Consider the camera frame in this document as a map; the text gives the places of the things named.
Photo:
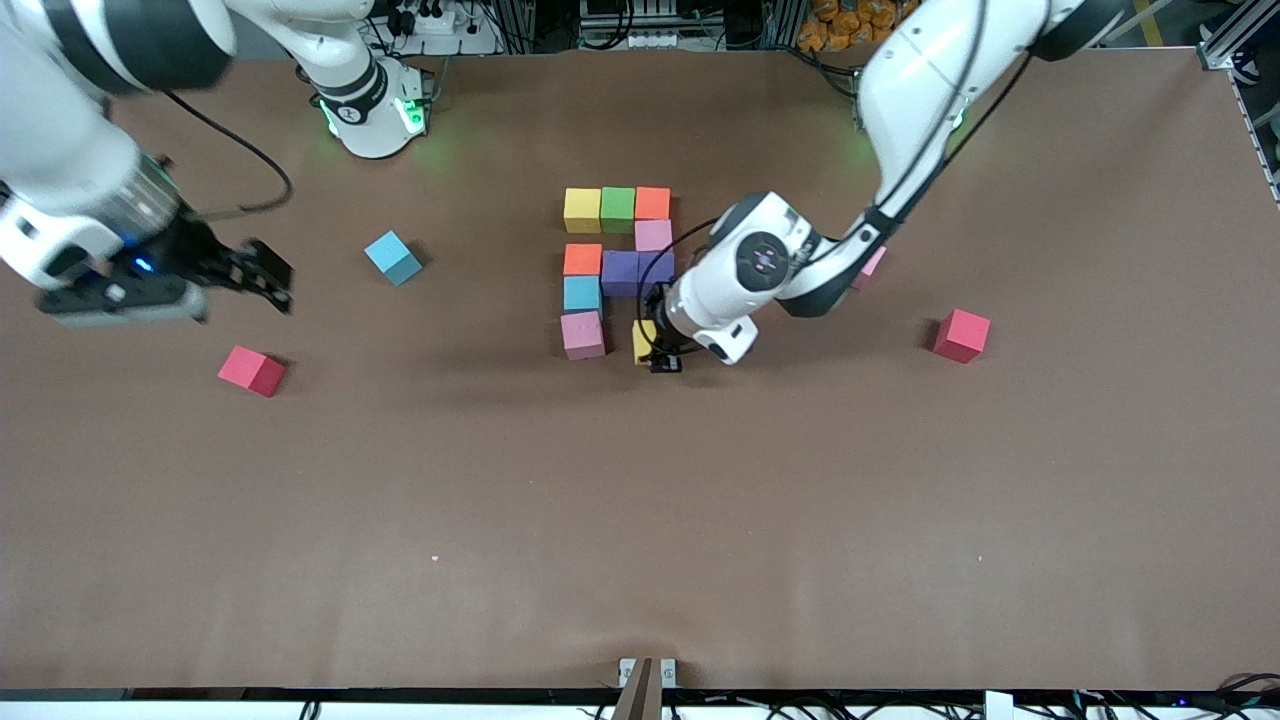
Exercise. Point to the pink foam cube with dots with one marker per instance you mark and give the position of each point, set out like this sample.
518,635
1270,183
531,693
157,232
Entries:
583,335

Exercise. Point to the lilac pink foam cube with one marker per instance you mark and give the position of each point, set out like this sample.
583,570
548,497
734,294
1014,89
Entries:
873,268
653,235

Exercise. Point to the teal foam cube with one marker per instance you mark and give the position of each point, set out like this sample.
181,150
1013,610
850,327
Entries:
393,257

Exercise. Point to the white electronics box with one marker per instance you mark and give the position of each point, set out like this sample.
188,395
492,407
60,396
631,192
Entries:
650,40

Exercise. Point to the red foam cube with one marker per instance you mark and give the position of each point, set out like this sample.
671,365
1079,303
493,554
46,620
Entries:
251,370
962,335

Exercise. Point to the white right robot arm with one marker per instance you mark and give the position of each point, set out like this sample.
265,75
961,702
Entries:
60,150

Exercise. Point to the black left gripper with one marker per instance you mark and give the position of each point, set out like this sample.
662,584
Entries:
660,337

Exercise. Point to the aluminium frame profile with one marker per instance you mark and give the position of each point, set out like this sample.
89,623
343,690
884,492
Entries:
1225,52

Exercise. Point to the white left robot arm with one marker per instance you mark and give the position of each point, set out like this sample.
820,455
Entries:
760,260

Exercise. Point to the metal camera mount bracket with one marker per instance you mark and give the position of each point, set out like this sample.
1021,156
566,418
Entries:
647,680

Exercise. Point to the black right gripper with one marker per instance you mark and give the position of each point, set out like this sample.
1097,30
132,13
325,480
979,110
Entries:
197,253

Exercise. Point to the green foam cube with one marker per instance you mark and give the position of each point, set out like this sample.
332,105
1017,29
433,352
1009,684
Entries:
618,210

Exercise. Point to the bag of orange items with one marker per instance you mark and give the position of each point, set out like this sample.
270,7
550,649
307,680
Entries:
830,30

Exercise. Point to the yellow foam cube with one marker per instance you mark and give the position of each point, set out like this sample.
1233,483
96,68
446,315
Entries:
582,210
642,342

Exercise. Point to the orange foam cube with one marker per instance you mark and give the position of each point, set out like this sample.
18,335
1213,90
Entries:
652,203
582,260

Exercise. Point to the purple foam cube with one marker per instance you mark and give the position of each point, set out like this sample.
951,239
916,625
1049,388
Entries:
620,273
660,268

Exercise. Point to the brown table cover sheet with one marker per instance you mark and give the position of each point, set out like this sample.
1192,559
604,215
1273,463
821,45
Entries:
640,500

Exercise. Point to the light blue foam cube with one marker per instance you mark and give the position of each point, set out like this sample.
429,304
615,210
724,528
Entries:
582,293

